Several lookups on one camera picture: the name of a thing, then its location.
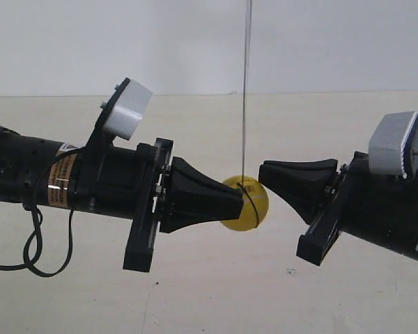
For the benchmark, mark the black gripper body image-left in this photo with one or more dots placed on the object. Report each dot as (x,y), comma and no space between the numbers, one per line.
(123,183)

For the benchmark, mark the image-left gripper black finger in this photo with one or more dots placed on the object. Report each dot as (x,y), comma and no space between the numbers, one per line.
(192,198)

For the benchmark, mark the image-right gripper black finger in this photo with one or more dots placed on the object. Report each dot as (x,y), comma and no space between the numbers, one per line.
(304,185)

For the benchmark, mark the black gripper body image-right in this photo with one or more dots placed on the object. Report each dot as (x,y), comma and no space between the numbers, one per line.
(379,209)

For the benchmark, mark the yellow tennis ball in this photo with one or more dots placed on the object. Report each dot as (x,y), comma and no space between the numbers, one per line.
(255,203)

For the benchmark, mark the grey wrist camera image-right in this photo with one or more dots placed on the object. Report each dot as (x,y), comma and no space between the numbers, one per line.
(393,147)

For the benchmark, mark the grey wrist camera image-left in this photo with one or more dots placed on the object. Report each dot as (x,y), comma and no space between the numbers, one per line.
(121,114)

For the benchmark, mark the black cable image-left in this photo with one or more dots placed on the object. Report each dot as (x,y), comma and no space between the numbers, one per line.
(32,249)

